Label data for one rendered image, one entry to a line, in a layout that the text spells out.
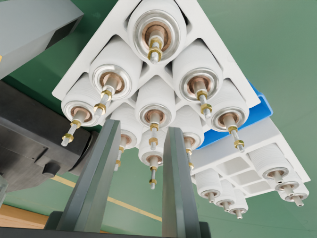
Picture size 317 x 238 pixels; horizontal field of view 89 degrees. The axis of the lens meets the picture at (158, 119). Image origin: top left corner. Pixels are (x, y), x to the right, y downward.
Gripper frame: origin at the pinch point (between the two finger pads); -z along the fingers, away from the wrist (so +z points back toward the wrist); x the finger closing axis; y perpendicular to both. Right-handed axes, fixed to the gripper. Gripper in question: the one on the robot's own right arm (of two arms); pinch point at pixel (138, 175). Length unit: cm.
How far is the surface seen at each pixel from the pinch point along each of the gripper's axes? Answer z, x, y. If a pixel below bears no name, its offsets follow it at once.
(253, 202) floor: -49, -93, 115
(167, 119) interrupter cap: -23.2, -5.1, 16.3
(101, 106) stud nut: -15.0, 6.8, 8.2
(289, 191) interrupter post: -21, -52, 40
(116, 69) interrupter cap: -23.2, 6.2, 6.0
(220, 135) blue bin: -38, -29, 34
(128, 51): -29.0, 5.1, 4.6
